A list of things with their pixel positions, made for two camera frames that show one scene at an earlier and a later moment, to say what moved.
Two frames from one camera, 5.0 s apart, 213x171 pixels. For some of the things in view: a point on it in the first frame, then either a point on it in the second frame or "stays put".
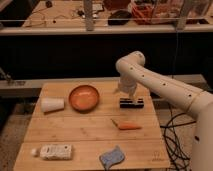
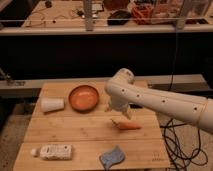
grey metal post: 88,15 stays put
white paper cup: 52,104 stays put
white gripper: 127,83 -> 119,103
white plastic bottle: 54,152 stays put
